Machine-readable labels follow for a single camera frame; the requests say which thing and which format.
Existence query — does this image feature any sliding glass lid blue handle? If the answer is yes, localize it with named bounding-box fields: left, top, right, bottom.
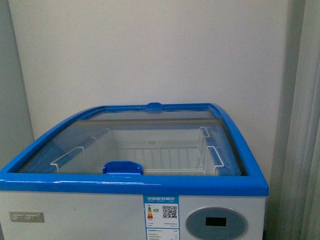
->
left=17, top=119, right=245, bottom=176

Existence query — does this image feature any white blue chest freezer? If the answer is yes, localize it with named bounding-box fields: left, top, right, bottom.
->
left=0, top=103, right=269, bottom=240

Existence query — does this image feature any energy label sticker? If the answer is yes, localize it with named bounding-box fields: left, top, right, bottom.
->
left=143, top=195, right=181, bottom=240

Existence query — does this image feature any oval temperature control panel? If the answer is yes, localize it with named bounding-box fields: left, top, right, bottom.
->
left=185, top=207, right=248, bottom=240

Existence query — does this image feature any grey curtain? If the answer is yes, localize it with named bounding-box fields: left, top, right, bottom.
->
left=276, top=0, right=320, bottom=240

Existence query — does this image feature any silver brand nameplate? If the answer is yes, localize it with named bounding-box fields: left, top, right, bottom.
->
left=9, top=211, right=45, bottom=223

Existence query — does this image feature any rear glass lid blue handle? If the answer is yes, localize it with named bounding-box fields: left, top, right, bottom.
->
left=90, top=102, right=215, bottom=120

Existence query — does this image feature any white wire basket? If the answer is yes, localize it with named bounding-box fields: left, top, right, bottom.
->
left=49, top=126, right=226, bottom=176

